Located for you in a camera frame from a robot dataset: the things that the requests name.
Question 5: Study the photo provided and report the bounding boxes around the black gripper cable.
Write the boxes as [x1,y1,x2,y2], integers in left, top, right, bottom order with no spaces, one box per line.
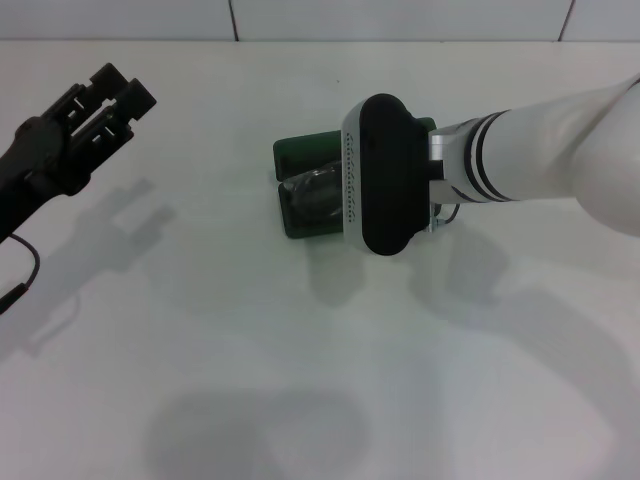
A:
[428,201,464,234]
[0,233,42,317]

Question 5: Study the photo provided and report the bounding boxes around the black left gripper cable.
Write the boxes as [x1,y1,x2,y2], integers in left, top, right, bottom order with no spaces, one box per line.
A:
[0,233,42,317]

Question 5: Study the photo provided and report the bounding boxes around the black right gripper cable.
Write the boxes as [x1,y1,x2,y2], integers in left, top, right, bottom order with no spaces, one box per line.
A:
[428,201,464,234]

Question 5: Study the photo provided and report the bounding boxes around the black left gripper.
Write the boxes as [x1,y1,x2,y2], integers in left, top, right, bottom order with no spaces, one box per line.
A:
[0,62,158,242]

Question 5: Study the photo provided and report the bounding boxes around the green glasses case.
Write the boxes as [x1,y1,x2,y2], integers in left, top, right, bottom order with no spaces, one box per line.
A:
[273,115,437,242]

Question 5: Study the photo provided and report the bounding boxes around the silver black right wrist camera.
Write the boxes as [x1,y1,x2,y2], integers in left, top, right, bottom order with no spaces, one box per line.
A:
[341,92,437,258]

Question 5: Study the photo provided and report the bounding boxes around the clear white glasses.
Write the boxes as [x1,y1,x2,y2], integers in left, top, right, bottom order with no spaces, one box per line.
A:
[281,159,347,225]

